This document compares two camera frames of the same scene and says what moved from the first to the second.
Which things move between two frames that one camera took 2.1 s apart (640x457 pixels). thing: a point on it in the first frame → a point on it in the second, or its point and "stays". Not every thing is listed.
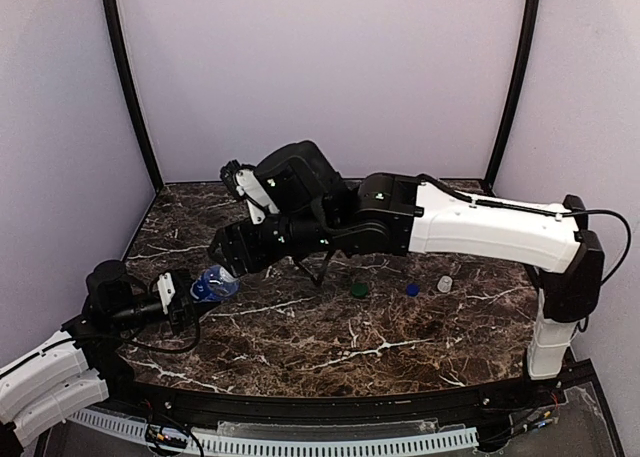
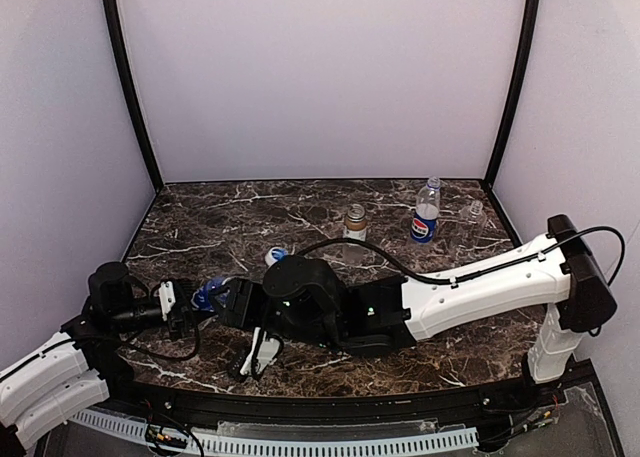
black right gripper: (245, 247) → (232, 303)
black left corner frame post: (110, 17) stays
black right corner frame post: (524, 78) stays
